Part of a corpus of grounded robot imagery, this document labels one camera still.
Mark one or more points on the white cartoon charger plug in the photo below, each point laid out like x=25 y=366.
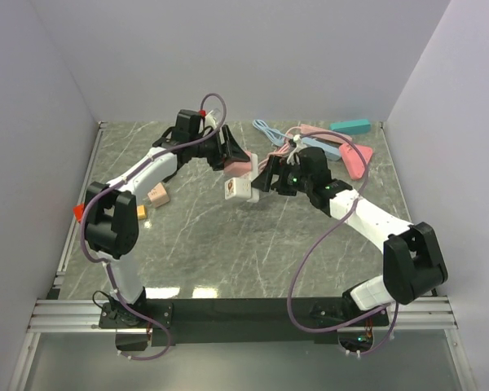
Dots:
x=238 y=189

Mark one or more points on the light blue power strip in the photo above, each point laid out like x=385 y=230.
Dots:
x=278 y=139

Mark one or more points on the pink cube socket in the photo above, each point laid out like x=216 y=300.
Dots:
x=238 y=169

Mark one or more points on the teal power strip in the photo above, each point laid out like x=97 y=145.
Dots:
x=352 y=127

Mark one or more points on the red cube socket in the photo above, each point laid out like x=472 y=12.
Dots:
x=78 y=211

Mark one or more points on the peach cartoon charger plug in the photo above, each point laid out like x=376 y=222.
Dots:
x=158 y=196

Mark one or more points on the yellow charger plug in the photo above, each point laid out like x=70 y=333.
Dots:
x=141 y=212

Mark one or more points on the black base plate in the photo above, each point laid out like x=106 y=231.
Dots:
x=213 y=320

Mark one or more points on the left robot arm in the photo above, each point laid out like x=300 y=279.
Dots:
x=109 y=224

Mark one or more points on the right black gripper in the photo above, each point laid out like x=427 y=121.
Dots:
x=264 y=179

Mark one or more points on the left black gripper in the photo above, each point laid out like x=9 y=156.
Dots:
x=229 y=150

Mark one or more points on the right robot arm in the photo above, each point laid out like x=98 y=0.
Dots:
x=413 y=263

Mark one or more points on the white triangular power strip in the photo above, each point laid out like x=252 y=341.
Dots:
x=254 y=191

